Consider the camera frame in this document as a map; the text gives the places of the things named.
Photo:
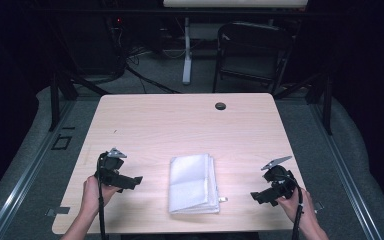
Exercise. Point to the dark equipment with red light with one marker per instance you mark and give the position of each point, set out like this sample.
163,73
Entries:
93,43

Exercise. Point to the black folding chair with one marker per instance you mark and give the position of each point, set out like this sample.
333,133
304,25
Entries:
256,40

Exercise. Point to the white desk with leg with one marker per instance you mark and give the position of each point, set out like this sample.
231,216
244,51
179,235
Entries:
187,60

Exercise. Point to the metal floor rail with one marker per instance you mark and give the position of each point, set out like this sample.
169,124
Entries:
343,160
26,180

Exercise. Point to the person's right hand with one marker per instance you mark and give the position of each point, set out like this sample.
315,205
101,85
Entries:
305,211

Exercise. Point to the black table grommet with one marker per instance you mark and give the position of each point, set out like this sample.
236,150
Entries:
220,106

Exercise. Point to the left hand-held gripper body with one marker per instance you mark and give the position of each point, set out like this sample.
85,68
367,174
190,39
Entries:
108,165

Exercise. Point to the small grey tape piece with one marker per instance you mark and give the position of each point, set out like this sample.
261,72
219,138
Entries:
223,199

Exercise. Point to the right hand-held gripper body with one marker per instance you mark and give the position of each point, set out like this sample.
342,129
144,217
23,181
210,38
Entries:
283,181

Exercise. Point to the black metal frame stand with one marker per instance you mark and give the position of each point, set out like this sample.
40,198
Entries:
326,106
55,100

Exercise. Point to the white mesh laundry bag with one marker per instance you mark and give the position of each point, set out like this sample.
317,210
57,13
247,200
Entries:
191,183

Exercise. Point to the person's left hand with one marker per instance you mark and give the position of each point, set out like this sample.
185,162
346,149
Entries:
91,198

